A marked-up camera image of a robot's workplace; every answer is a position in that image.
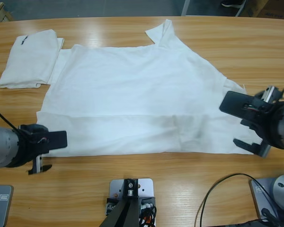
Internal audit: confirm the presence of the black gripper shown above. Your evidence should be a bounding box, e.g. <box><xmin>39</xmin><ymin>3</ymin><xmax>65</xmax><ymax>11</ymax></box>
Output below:
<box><xmin>233</xmin><ymin>85</ymin><xmax>284</xmax><ymax>158</ymax></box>
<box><xmin>14</xmin><ymin>124</ymin><xmax>53</xmax><ymax>175</ymax></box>

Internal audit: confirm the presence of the white t-shirt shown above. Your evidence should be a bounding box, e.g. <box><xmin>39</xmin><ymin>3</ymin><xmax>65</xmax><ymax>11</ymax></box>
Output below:
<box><xmin>0</xmin><ymin>29</ymin><xmax>65</xmax><ymax>89</ymax></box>
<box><xmin>36</xmin><ymin>19</ymin><xmax>263</xmax><ymax>158</ymax></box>

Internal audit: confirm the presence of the folded white T-shirt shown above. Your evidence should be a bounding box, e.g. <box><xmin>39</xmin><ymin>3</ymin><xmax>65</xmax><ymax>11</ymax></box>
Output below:
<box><xmin>0</xmin><ymin>29</ymin><xmax>65</xmax><ymax>89</ymax></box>

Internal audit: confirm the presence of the brown cardboard box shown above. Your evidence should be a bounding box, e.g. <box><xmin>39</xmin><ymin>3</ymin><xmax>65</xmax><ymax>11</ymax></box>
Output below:
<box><xmin>240</xmin><ymin>0</ymin><xmax>284</xmax><ymax>19</ymax></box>

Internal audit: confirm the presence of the white metal table leg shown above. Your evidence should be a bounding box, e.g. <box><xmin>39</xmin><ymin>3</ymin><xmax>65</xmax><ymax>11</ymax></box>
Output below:
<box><xmin>181</xmin><ymin>0</ymin><xmax>192</xmax><ymax>17</ymax></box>
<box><xmin>235</xmin><ymin>0</ymin><xmax>250</xmax><ymax>17</ymax></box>

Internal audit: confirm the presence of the black shoe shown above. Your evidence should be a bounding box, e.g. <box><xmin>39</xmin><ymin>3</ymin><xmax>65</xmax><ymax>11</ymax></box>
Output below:
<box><xmin>221</xmin><ymin>0</ymin><xmax>247</xmax><ymax>9</ymax></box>

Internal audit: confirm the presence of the wooden pallet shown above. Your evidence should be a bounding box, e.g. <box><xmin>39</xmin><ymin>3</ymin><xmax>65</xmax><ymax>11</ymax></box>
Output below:
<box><xmin>0</xmin><ymin>2</ymin><xmax>15</xmax><ymax>23</ymax></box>

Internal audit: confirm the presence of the long looped black cable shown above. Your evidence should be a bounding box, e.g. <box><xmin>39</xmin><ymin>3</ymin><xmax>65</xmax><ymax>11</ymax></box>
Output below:
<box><xmin>195</xmin><ymin>173</ymin><xmax>279</xmax><ymax>227</ymax></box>

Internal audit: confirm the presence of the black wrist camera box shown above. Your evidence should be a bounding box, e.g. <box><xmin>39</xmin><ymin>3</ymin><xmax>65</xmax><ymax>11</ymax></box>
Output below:
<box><xmin>219</xmin><ymin>91</ymin><xmax>270</xmax><ymax>119</ymax></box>
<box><xmin>40</xmin><ymin>131</ymin><xmax>68</xmax><ymax>152</ymax></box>

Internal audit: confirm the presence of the grey base plate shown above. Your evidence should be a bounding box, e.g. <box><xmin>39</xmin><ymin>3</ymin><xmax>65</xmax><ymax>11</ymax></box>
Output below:
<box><xmin>248</xmin><ymin>177</ymin><xmax>284</xmax><ymax>223</ymax></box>
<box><xmin>0</xmin><ymin>184</ymin><xmax>14</xmax><ymax>227</ymax></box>

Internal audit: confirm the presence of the black base plug cable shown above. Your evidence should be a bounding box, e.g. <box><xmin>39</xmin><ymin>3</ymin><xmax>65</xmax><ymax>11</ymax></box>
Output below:
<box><xmin>236</xmin><ymin>208</ymin><xmax>284</xmax><ymax>227</ymax></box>

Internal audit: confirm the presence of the white block with dark post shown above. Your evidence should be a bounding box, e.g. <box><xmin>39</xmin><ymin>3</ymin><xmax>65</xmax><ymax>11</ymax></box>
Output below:
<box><xmin>99</xmin><ymin>178</ymin><xmax>157</xmax><ymax>227</ymax></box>

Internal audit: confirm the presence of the orange cable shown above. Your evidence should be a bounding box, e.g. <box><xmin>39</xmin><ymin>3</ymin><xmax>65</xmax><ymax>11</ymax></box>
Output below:
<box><xmin>142</xmin><ymin>210</ymin><xmax>156</xmax><ymax>225</ymax></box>

